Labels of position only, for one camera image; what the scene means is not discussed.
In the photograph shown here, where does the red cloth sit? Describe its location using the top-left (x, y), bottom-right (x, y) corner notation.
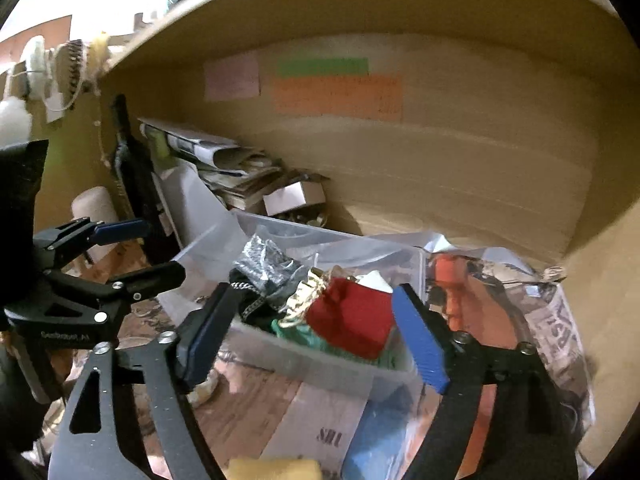
top-left (305, 278), bottom-right (395, 360)

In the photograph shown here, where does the wooden shelf board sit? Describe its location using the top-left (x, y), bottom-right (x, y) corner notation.
top-left (111, 0), bottom-right (639, 81)

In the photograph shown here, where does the clear plastic storage bin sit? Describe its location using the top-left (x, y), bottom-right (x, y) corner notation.
top-left (160, 212), bottom-right (425, 401)

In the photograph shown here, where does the small white box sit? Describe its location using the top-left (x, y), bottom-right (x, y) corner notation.
top-left (262, 181), bottom-right (326, 217)

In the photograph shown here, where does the yellow sponge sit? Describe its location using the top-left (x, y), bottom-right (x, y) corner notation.
top-left (224, 458), bottom-right (323, 480)

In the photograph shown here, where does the silver grey cloth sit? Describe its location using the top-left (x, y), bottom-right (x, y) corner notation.
top-left (233, 233), bottom-right (309, 310)

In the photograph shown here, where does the white charger with cable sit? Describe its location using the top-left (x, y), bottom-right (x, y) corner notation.
top-left (4, 66), bottom-right (85, 122)

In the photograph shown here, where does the green cloth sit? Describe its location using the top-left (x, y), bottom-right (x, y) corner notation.
top-left (271, 320), bottom-right (401, 370)

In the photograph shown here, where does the white plush toy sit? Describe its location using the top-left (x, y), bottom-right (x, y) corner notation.
top-left (1, 35), bottom-right (48, 146)

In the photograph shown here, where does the vintage clock print mat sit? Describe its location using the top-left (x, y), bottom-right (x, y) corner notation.
top-left (29, 238), bottom-right (597, 480)

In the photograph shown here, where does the green sticky note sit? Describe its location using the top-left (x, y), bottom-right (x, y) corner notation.
top-left (277, 58), bottom-right (369, 78)

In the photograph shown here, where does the braided strap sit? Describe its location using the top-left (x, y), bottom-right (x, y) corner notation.
top-left (63, 38), bottom-right (86, 99)

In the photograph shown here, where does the black cloth with chains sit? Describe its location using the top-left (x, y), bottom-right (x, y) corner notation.
top-left (229, 269), bottom-right (281, 335)

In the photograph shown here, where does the orange sticky note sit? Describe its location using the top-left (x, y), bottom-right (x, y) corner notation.
top-left (271, 75), bottom-right (404, 122)

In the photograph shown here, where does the white cloth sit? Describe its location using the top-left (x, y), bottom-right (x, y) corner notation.
top-left (356, 270), bottom-right (393, 294)

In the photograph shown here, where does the stack of newspapers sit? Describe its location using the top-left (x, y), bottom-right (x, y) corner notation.
top-left (140, 118), bottom-right (288, 212)

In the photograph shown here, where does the pink sticky note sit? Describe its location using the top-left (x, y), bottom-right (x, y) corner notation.
top-left (204, 51), bottom-right (260, 102)

